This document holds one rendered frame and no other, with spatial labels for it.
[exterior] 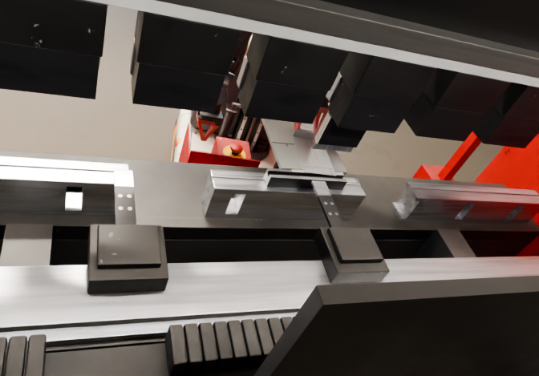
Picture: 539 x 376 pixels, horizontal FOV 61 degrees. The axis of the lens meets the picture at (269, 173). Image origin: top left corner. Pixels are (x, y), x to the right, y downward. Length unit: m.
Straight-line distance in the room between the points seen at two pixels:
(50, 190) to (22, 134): 1.57
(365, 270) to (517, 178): 0.95
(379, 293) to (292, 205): 0.67
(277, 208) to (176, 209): 0.23
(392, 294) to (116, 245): 0.47
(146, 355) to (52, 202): 0.40
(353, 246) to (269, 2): 0.55
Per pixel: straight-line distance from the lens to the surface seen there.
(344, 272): 0.89
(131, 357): 0.72
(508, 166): 1.79
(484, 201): 1.44
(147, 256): 0.77
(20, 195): 0.99
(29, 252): 0.96
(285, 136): 1.16
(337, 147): 1.04
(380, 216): 1.29
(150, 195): 1.08
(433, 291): 0.49
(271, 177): 1.03
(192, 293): 0.81
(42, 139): 2.50
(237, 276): 0.85
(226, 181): 1.02
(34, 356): 0.68
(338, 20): 0.55
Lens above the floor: 1.65
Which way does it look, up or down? 39 degrees down
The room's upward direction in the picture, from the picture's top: 24 degrees clockwise
